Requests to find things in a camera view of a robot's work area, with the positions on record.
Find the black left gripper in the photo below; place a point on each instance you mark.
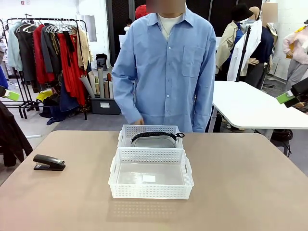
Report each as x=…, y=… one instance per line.
x=2, y=91

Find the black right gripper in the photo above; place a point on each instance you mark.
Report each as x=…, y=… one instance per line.
x=300, y=90

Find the black stapler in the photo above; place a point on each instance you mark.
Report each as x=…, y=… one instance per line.
x=49, y=162

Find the grey zippered pencil pouch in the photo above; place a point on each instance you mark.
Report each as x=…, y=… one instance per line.
x=154, y=142

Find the person's right forearm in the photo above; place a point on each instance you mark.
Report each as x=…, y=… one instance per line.
x=125, y=98

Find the person's left forearm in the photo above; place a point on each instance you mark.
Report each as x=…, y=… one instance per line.
x=204, y=108

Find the person's right hand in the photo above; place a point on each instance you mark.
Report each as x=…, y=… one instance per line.
x=139, y=122

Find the blue fabric item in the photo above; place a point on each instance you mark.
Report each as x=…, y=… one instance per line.
x=2, y=81

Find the yellow bag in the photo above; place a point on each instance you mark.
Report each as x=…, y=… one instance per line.
x=44, y=95

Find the black bag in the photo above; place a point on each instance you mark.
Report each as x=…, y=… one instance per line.
x=281, y=136

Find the dark grey coat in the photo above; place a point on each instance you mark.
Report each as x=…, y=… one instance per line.
x=26, y=55

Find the black jacket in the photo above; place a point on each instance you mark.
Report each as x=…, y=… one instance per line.
x=10, y=139

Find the white table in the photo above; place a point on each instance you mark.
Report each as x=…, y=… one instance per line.
x=245, y=103

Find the red jacket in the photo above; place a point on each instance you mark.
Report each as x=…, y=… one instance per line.
x=39, y=57

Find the pale mint fluffy coat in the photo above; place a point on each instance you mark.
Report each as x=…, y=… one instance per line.
x=13, y=48

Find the person in pink sweater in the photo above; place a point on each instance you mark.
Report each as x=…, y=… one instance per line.
x=297, y=48

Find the blue denim garment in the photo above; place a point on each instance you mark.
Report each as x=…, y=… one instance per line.
x=68, y=103

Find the grey jacket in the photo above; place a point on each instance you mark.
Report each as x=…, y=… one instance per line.
x=49, y=53

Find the mannequin with navy top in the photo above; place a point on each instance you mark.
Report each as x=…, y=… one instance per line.
x=267, y=48

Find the red dress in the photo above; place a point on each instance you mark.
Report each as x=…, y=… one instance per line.
x=72, y=77

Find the black tripod pole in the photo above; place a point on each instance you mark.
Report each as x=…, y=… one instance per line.
x=243, y=57

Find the white shirt on mannequin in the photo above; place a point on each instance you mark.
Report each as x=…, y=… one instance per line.
x=252, y=45

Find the slanted grey paper roll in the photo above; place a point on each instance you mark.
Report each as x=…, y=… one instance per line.
x=86, y=85

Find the black scarf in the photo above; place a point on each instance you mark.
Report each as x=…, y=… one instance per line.
x=69, y=45

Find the beige paper roll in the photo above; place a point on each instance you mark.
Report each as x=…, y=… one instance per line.
x=92, y=81

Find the mannequin with beige trench coat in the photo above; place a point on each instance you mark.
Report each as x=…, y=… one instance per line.
x=228, y=48

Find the black clothes rack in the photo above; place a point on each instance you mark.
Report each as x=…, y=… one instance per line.
x=81, y=48

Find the beige blouse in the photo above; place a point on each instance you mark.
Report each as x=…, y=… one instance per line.
x=84, y=50

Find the tall grey cardboard tube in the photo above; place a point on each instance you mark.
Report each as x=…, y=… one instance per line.
x=101, y=83

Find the grey storage bin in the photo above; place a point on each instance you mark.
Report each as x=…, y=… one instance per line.
x=103, y=107

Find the brown cardboard tube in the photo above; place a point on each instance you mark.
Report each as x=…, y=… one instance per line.
x=106, y=90

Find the black office chair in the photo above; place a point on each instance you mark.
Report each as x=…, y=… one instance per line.
x=101, y=61

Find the white paper roll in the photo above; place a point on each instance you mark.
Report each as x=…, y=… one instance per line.
x=111, y=90

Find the black bucket hat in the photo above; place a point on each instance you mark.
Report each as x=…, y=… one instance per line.
x=240, y=12

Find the person in blue shirt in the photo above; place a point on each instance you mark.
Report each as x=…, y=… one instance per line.
x=168, y=79

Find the dark-haired person in white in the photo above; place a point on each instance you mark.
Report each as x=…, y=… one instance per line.
x=128, y=25

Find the white perforated plastic basket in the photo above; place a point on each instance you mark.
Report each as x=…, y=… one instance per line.
x=150, y=128
x=150, y=191

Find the red hat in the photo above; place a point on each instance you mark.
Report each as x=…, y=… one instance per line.
x=140, y=11

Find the silver wall panel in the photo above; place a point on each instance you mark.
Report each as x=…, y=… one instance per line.
x=90, y=27

